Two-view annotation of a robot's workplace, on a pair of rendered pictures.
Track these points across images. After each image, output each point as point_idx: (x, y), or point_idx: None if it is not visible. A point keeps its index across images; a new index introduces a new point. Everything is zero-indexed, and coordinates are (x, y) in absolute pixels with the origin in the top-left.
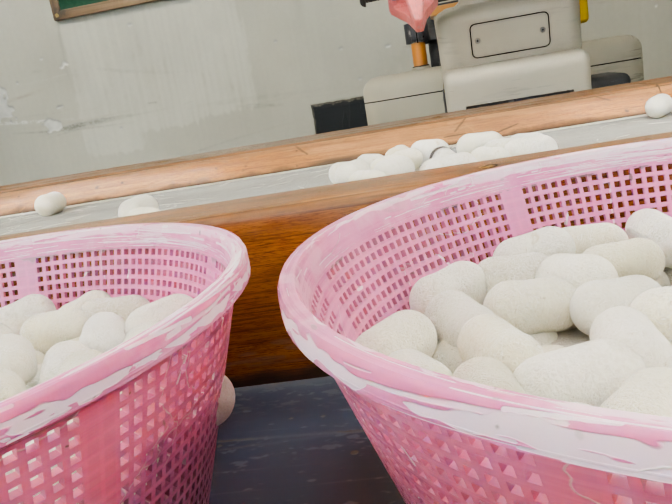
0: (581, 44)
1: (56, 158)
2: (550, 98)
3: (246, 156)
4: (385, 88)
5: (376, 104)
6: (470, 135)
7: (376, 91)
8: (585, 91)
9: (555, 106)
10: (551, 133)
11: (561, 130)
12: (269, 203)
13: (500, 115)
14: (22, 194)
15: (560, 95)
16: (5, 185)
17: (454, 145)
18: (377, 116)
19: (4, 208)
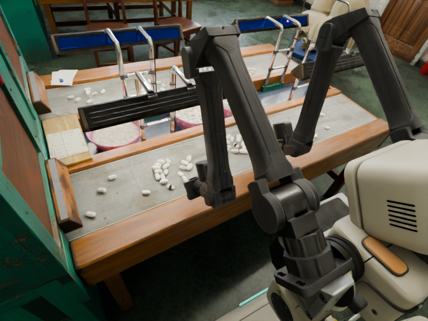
0: (285, 293)
1: None
2: (241, 184)
3: (286, 156)
4: (411, 320)
5: (409, 318)
6: (235, 149)
7: (414, 316)
8: (235, 190)
9: (235, 176)
10: (232, 171)
11: (232, 174)
12: (232, 117)
13: (245, 172)
14: (319, 142)
15: (241, 188)
16: (340, 149)
17: (249, 168)
18: (405, 319)
19: (319, 142)
